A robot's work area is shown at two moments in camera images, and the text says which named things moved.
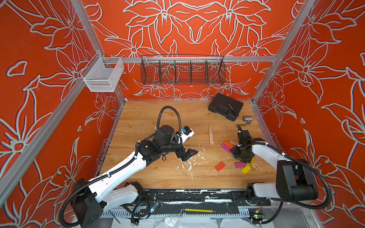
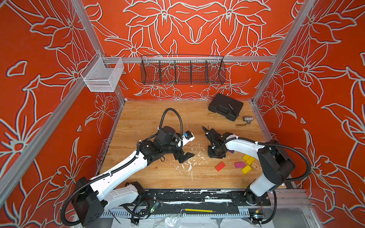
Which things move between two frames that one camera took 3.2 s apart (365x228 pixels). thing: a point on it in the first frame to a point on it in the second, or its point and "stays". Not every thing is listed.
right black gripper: x=237 y=155 to x=211 y=154
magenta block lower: x=238 y=165 stays
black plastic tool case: x=225 y=106 stays
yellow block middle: x=253 y=160 stays
